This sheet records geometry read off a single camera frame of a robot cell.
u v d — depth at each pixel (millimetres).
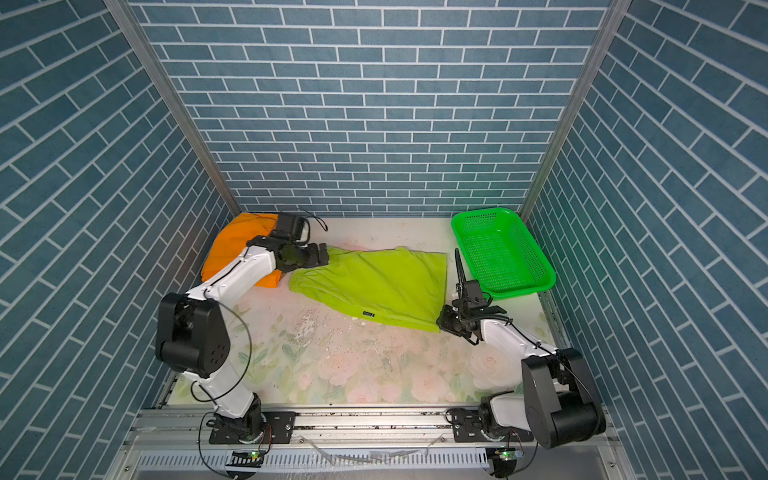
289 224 720
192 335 464
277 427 731
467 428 735
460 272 770
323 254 845
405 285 1027
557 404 419
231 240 1050
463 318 674
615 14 708
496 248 1129
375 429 753
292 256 769
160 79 809
